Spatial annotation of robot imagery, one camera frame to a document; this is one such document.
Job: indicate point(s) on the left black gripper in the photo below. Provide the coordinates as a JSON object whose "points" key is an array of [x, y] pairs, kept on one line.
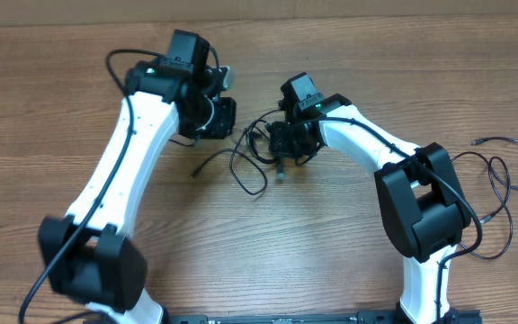
{"points": [[223, 126]]}

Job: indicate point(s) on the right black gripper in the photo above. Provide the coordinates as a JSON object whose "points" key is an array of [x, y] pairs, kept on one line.
{"points": [[287, 141]]}

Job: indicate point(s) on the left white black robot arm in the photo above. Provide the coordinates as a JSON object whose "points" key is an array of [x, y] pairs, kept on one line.
{"points": [[88, 254]]}

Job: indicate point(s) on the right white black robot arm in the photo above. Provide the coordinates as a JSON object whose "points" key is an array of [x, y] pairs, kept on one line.
{"points": [[422, 207]]}

